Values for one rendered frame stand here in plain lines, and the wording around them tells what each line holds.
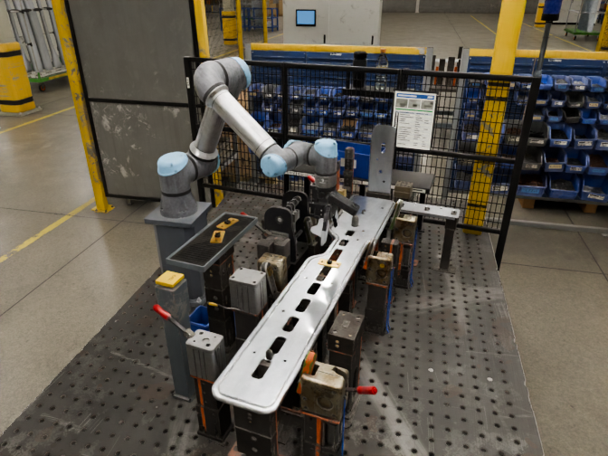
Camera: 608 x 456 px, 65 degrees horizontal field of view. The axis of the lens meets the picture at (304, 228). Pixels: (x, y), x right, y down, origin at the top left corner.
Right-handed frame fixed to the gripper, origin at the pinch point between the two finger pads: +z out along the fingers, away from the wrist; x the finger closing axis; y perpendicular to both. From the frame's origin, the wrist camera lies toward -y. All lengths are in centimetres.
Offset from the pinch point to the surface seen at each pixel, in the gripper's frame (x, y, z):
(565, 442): -43, -104, 112
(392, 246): -24.6, -18.1, 13.4
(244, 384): 65, 2, 11
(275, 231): -1.0, 22.4, 2.1
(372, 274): -3.3, -15.3, 14.6
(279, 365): 55, -4, 11
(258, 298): 35.7, 11.8, 5.8
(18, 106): -412, 676, 90
